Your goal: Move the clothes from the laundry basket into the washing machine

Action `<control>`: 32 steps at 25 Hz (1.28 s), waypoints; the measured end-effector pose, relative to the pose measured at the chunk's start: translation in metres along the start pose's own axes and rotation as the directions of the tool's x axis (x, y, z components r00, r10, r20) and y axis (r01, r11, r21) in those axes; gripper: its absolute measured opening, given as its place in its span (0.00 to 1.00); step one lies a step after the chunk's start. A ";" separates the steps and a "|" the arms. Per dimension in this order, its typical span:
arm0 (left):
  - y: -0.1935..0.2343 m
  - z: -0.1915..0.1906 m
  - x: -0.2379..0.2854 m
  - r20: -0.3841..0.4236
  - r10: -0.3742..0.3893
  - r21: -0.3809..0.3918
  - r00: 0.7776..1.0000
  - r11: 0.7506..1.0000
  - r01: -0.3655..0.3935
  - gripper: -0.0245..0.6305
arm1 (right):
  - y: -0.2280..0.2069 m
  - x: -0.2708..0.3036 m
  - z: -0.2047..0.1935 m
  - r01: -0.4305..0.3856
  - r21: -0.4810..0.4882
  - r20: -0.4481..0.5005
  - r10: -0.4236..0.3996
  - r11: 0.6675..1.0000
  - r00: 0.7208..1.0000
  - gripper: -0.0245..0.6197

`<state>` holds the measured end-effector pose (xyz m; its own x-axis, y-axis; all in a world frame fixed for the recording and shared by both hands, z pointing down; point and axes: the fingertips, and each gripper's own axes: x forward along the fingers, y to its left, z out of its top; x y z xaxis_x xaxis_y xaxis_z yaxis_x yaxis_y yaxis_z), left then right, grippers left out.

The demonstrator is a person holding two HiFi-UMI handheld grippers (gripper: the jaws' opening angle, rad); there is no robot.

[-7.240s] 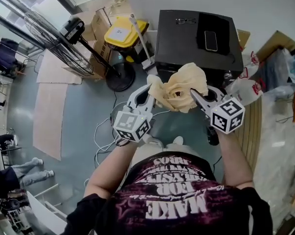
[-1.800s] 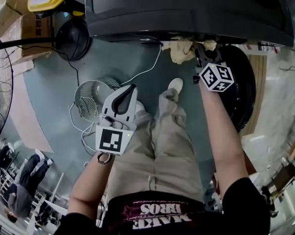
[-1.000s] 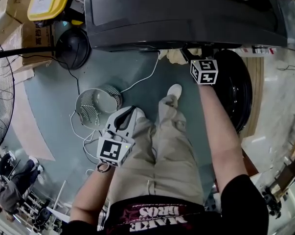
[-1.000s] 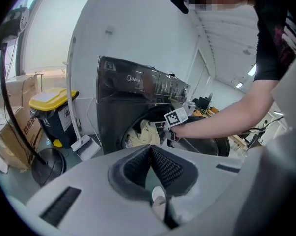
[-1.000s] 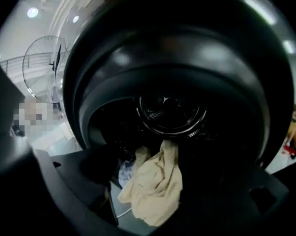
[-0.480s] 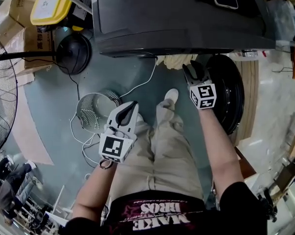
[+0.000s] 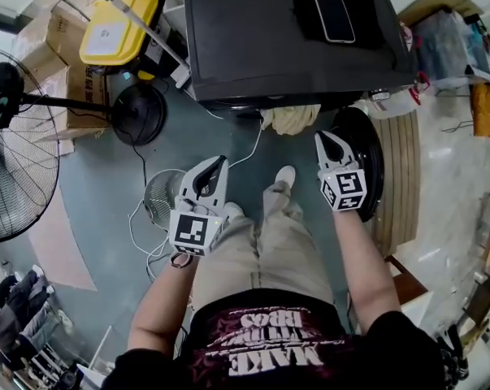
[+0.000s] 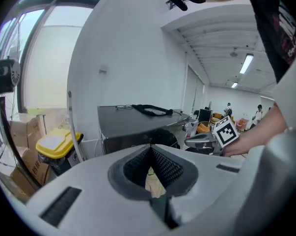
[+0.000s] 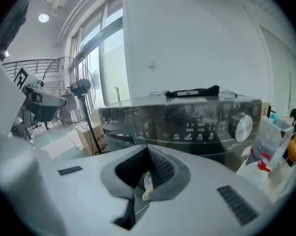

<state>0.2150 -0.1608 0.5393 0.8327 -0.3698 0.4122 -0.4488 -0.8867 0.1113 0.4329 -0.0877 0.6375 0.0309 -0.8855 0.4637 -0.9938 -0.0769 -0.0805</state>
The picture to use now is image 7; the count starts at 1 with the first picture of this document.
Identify person's right forearm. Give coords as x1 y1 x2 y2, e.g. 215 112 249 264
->
332 207 405 337

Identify large cardboard panel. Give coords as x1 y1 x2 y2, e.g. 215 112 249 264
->
397 0 486 28

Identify person's left forearm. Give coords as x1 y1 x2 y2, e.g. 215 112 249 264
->
127 253 199 358

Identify brown cardboard box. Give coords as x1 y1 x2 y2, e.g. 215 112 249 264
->
15 4 112 142

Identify person's black printed t-shirt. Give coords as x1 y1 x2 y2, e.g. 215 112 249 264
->
102 288 447 390

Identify white mop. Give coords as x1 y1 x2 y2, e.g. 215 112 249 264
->
104 0 197 102

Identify yellow lid trash bin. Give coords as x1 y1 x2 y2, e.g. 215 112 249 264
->
79 0 189 83

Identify black washing machine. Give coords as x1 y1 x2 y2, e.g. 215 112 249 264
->
182 0 418 224

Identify person's right white shoe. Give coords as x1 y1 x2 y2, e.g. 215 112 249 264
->
275 165 297 189

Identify beige clothes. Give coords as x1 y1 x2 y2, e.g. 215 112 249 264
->
260 103 323 137

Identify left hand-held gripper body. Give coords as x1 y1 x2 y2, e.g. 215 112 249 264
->
169 196 230 258

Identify smartphone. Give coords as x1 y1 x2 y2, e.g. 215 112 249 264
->
312 0 357 45

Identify black pad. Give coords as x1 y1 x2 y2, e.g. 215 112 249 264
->
291 0 388 50

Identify person's beige trousers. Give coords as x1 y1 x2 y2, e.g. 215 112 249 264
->
191 180 336 313

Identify black pedestal fan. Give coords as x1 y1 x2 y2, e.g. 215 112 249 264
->
0 45 168 245

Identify pile of clear plastic bags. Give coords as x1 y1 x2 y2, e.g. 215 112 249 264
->
410 10 490 89

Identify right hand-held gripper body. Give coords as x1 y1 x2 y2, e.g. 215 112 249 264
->
318 164 370 212

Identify brown cardboard floor sheet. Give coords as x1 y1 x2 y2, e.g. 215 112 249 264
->
27 193 99 293

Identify orange bag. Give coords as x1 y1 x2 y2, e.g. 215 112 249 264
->
470 82 490 139

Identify white cable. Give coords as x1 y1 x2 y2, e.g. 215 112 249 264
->
128 201 173 280
206 107 267 171

